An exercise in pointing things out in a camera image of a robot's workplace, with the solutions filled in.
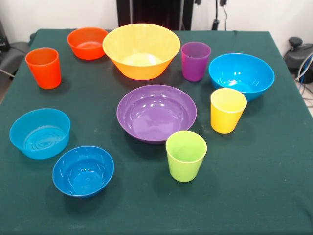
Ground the large light blue bowl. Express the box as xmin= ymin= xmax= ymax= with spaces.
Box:
xmin=208 ymin=53 xmax=275 ymax=102

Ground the orange cup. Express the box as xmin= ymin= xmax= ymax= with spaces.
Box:
xmin=25 ymin=47 xmax=62 ymax=90

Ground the yellow cup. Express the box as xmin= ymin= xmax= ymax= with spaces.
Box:
xmin=210 ymin=88 xmax=248 ymax=134

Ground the dark blue bowl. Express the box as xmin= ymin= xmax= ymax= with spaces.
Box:
xmin=52 ymin=145 xmax=115 ymax=199

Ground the flat-bottomed light blue bowl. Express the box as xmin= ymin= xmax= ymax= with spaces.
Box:
xmin=9 ymin=108 xmax=71 ymax=160

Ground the dark green tablecloth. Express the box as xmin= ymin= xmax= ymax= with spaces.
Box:
xmin=0 ymin=28 xmax=313 ymax=235

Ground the purple cup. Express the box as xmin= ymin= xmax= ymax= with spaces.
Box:
xmin=180 ymin=41 xmax=212 ymax=82

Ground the green cup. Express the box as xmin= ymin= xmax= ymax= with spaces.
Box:
xmin=165 ymin=130 xmax=208 ymax=183

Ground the small orange bowl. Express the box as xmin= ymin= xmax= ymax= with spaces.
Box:
xmin=67 ymin=26 xmax=109 ymax=61

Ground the thin black cable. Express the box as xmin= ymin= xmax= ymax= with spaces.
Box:
xmin=219 ymin=0 xmax=229 ymax=31

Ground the large yellow-orange bowl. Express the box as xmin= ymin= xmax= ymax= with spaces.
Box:
xmin=102 ymin=23 xmax=181 ymax=81

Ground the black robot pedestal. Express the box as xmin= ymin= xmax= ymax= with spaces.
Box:
xmin=116 ymin=0 xmax=194 ymax=31

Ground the purple bowl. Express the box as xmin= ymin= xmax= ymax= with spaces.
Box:
xmin=116 ymin=84 xmax=198 ymax=145

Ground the black cable with plug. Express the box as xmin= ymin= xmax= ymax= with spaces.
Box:
xmin=211 ymin=0 xmax=220 ymax=31

